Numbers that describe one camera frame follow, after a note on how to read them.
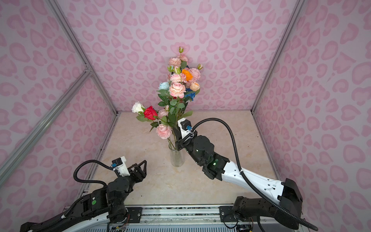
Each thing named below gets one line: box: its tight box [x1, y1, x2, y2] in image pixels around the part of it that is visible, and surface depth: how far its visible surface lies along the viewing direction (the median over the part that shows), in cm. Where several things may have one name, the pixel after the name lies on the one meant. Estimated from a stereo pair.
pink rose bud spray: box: [168, 46, 189, 69], surface depth 81 cm
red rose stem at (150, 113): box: [143, 105, 175, 146], surface depth 63 cm
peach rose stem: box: [189, 81, 200, 92], surface depth 73 cm
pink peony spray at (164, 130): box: [156, 105, 176, 150], surface depth 69 cm
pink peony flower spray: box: [188, 63, 204, 82], surface depth 81 cm
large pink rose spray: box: [168, 65, 201, 146], surface depth 65 cm
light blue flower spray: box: [158, 82, 171, 91], surface depth 69 cm
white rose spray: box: [131, 101, 146, 116], surface depth 66 cm
